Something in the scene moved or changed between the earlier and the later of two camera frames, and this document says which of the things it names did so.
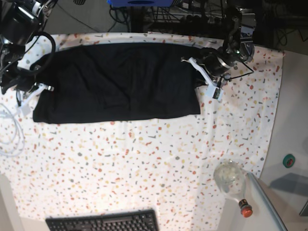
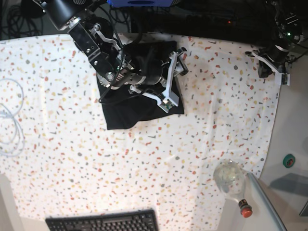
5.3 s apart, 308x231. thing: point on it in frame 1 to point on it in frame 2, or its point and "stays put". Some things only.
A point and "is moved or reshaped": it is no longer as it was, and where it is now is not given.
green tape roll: x=288 y=160 stays put
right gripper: x=211 y=67 to x=277 y=56
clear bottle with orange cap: x=230 y=177 stays put
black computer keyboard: x=140 y=220 stays put
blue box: x=141 y=3 stays put
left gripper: x=37 y=88 to x=157 y=84
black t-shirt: x=104 y=82 is moved or reshaped
